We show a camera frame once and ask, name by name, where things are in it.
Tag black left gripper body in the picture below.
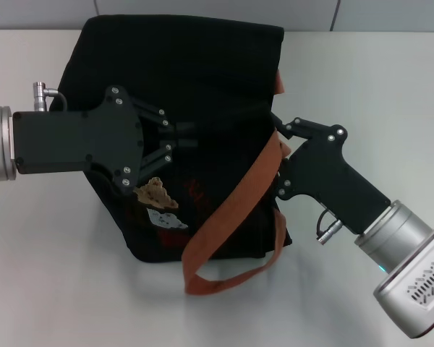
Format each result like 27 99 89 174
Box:
12 85 145 197

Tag black food bag orange straps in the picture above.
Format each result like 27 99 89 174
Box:
56 14 294 296

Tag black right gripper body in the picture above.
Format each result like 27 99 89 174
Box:
276 124 392 235

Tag left gripper cable connector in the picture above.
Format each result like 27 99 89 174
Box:
32 81 69 113

